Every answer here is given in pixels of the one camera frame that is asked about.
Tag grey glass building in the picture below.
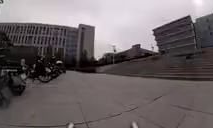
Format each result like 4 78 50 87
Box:
193 12 213 50

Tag lamp pole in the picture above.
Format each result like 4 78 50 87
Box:
111 44 117 65

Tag robot's own part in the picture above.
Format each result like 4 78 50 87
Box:
66 121 76 128
130 121 140 128

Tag slanted grey layered building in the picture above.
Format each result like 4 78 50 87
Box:
152 14 198 56

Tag row of parked two-wheelers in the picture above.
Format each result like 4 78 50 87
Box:
0 54 68 108

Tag wide grey stone stairs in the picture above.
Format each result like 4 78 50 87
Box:
95 47 213 82

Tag low dark building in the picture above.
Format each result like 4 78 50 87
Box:
98 43 159 65

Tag wide building with tall block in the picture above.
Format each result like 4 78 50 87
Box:
0 22 96 69

